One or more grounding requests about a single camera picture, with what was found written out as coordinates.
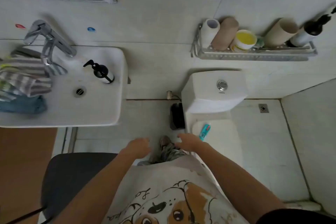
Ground person's left hand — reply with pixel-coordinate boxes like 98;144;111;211
120;137;153;160

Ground person's right hand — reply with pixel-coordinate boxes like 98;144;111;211
176;132;211;154

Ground white ceramic sink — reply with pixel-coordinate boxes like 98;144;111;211
0;40;128;128

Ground blue stained cloth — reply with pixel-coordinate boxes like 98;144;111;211
0;95;48;116

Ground pink white striped cloth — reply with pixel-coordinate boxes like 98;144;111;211
0;70;54;101

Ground stained grey striped cloth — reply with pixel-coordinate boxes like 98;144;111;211
0;55;51;77

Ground person's right forearm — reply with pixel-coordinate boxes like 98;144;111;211
197;142;287;224

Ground person's left forearm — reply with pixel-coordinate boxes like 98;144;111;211
50;150;140;224

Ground teal tube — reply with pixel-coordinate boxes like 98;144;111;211
199;123;212;141

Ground gray patterned trousers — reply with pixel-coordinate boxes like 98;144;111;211
138;135;187;165

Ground black bin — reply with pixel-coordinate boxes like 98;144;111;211
170;103;186;131

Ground white toilet lid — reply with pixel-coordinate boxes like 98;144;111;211
191;119;245;167

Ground white toilet tank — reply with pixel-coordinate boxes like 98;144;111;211
181;70;249;127

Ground white dog print shirt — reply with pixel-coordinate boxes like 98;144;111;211
102;150;250;224

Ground chrome flush button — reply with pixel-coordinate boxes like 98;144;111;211
217;79;229;92

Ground black stool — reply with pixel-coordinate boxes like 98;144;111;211
41;152;119;224

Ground black pump soap bottle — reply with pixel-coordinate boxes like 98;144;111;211
83;59;115;84

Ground white toilet paper roll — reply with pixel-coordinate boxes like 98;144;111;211
201;18;221;49

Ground brown paper roll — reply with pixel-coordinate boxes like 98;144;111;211
211;17;239;51

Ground brown wooden door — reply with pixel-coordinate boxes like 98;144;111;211
0;127;58;224

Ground yellow round container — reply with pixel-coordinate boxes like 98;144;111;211
232;29;258;52

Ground chrome faucet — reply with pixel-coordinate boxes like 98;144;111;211
23;20;77;75

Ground beige paper roll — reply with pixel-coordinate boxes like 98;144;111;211
264;17;299;48

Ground white bottle with black pump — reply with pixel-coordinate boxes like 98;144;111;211
290;6;336;48

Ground metal wall shelf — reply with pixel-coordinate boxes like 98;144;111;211
190;22;318;61

